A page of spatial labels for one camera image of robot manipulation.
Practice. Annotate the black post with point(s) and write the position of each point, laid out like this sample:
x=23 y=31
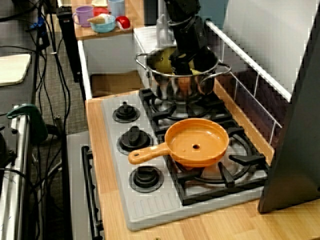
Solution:
x=68 y=45

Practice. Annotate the grey toy faucet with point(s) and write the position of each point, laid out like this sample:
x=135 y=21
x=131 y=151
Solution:
x=162 y=32

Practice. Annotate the blue connector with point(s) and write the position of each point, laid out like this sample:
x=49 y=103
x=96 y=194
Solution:
x=37 y=23

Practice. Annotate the red and white toy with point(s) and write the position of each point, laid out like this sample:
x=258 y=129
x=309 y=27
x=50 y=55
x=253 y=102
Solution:
x=123 y=22

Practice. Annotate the aluminium frame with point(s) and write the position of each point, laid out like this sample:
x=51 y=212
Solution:
x=17 y=175

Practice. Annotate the purple toy cup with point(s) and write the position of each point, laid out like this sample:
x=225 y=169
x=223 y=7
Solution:
x=83 y=16

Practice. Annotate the stainless steel pot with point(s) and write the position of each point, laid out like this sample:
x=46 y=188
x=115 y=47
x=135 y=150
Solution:
x=180 y=87

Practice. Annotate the dark grey side panel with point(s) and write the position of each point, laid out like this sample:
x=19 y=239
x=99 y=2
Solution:
x=295 y=150

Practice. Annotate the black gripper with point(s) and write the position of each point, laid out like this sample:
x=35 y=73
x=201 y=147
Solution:
x=197 y=56

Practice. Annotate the white toy sink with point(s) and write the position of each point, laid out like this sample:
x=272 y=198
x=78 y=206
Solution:
x=107 y=57

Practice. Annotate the black stove knob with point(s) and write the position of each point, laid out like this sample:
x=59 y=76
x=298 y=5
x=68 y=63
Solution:
x=146 y=178
x=135 y=141
x=126 y=113

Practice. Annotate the cream toy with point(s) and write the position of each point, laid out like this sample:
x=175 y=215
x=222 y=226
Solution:
x=99 y=3

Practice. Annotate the light blue toy bowl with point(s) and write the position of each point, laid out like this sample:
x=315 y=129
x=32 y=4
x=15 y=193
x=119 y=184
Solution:
x=103 y=27

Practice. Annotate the toy ice cream cone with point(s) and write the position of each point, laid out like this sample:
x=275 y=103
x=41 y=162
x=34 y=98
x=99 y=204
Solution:
x=96 y=20

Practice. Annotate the black burner grate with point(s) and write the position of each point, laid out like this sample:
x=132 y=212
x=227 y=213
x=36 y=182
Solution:
x=220 y=193
x=145 y=100

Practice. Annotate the grey toy stove plate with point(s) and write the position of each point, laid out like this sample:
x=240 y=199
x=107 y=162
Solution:
x=150 y=212

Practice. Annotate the orange toy frying pan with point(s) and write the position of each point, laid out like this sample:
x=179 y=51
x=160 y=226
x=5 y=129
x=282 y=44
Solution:
x=200 y=135

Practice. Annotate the white toy oven door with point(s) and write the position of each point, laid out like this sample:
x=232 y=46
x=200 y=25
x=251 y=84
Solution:
x=75 y=187

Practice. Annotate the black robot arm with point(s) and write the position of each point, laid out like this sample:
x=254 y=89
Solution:
x=185 y=32

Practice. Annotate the black device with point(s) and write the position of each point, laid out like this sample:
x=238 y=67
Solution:
x=6 y=150

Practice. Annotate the light blue toy cup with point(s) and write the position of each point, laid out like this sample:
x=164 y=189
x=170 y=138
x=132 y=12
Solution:
x=116 y=7

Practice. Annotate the white board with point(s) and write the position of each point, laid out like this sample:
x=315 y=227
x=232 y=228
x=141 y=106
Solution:
x=12 y=70

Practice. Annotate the green clamp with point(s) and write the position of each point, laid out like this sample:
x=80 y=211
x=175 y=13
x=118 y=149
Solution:
x=37 y=125

